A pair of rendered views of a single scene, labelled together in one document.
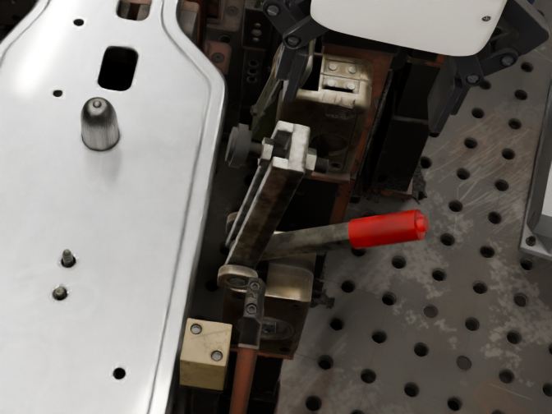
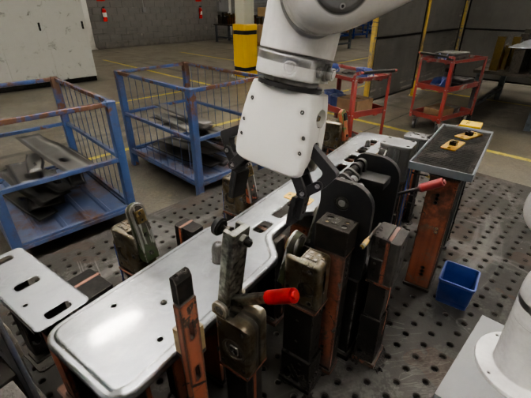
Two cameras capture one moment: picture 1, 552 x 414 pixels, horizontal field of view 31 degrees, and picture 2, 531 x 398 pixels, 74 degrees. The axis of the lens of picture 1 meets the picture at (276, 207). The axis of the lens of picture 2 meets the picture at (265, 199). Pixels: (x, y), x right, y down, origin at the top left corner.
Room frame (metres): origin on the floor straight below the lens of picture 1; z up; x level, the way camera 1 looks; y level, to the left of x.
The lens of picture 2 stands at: (0.04, -0.29, 1.49)
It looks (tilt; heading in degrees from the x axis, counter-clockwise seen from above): 29 degrees down; 37
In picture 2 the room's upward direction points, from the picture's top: straight up
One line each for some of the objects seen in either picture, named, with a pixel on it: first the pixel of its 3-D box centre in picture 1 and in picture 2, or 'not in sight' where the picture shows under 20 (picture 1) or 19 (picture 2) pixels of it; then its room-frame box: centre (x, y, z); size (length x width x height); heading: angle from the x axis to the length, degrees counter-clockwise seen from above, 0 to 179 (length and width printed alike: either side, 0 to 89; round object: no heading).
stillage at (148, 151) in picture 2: not in sight; (192, 124); (2.28, 2.28, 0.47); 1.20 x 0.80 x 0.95; 83
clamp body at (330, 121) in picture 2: not in sight; (328, 159); (1.40, 0.38, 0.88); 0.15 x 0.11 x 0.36; 92
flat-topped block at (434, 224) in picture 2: not in sight; (434, 222); (1.05, -0.16, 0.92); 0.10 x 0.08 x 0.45; 2
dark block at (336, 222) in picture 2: (338, 124); (328, 300); (0.60, -0.05, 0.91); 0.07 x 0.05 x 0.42; 92
